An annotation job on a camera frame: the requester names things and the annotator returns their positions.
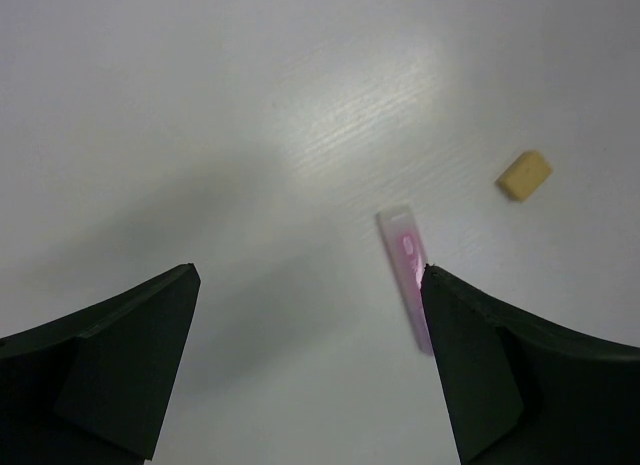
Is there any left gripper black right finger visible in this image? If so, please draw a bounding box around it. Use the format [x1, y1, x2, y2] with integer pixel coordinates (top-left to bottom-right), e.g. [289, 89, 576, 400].
[421, 265, 639, 464]

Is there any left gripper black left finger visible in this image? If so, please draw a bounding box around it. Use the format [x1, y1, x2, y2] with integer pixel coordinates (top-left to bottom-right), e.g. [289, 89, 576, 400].
[1, 264, 200, 464]

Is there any pink highlighter stick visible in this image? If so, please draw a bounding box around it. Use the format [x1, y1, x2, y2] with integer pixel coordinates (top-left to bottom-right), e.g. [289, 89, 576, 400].
[376, 204, 433, 356]

